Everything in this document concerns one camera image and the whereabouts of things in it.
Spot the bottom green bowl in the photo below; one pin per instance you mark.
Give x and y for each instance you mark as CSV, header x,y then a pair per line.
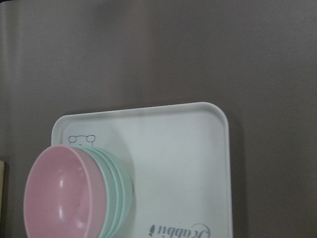
x,y
123,189

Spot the white rabbit tray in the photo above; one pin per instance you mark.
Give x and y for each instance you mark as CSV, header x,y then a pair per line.
x,y
179,159

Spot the middle green bowl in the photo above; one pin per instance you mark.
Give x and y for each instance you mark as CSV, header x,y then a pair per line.
x,y
120,196

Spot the small pink bowl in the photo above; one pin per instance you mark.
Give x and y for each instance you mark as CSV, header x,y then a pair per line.
x,y
65,195

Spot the wooden cutting board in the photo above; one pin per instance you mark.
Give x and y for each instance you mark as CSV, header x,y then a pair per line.
x,y
2,172

